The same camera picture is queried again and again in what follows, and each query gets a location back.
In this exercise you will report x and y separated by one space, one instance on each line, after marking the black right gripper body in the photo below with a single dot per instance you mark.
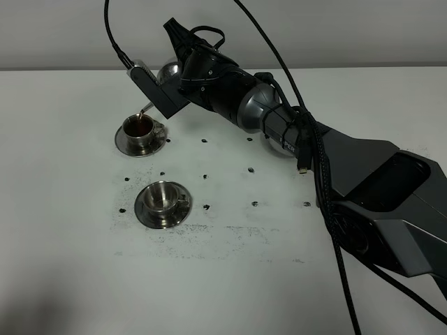
215 82

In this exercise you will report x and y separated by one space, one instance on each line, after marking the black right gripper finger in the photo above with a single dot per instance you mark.
182 39

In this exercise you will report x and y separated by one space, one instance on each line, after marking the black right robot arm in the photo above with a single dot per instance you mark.
389 204

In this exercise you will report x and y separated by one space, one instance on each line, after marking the far stainless steel teacup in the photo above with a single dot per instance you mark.
140 130

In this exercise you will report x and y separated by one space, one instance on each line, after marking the stainless steel teacup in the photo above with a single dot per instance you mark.
162 198
140 130

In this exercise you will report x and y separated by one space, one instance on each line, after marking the stainless steel teapot saucer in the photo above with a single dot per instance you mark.
277 147

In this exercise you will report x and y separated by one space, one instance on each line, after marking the far stainless steel saucer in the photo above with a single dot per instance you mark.
122 144

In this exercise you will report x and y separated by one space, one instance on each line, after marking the near stainless steel teacup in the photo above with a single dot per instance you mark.
162 198

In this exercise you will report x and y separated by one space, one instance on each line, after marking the near stainless steel saucer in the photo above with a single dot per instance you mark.
153 222

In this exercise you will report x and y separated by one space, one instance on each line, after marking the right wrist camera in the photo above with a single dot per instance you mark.
157 90

